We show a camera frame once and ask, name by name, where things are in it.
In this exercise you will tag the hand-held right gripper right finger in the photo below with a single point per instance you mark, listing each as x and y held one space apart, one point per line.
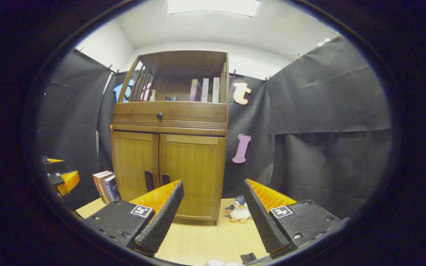
264 221

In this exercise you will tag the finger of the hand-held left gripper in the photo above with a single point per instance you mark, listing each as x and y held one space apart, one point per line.
53 160
68 181

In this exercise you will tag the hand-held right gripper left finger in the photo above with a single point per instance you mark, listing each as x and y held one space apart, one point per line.
161 221

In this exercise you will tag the wooden shoe cabinet door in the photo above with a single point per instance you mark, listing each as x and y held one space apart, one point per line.
133 166
198 170

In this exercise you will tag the wooden double-door shoe cabinet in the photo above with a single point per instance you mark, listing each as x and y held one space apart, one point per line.
172 129

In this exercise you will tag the wooden cabinet drawer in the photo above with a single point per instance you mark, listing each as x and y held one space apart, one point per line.
198 112

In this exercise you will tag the penguin plush toy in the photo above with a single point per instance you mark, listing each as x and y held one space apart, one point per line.
239 211

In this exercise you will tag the red brown book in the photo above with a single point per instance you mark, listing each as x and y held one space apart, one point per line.
97 183

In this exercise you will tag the small beige bottle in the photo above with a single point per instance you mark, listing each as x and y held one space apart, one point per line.
152 96

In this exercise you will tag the black backdrop cloth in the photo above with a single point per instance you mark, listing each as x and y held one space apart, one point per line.
327 111

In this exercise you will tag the grey white book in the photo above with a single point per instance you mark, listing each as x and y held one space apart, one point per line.
215 89

